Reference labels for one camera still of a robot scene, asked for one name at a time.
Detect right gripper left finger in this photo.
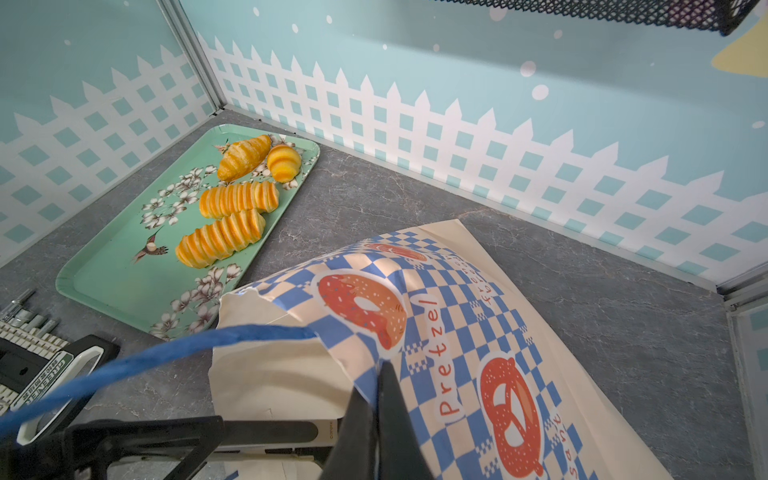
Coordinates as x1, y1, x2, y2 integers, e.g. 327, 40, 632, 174
320, 390, 378, 480

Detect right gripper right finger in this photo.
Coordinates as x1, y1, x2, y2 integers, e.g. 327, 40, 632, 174
377, 362, 434, 480

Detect checkered paper bag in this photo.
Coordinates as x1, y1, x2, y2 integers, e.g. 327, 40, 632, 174
0, 218, 676, 480

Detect black metal tongs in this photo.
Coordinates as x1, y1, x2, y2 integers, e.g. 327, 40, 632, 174
1, 416, 343, 479

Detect long twisted bread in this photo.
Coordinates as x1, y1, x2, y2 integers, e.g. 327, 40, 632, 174
199, 182, 279, 219

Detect egg tart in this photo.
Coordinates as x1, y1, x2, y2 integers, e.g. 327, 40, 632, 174
266, 144, 302, 183

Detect small croissant bread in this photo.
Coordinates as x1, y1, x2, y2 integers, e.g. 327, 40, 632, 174
217, 135, 272, 183

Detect green floral tray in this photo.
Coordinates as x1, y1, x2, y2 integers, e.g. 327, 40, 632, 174
56, 124, 320, 341

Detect black tool rack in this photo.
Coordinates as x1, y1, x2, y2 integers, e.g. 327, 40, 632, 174
1, 289, 120, 417

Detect black mesh wall basket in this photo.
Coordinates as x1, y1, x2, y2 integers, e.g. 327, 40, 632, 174
471, 0, 759, 36

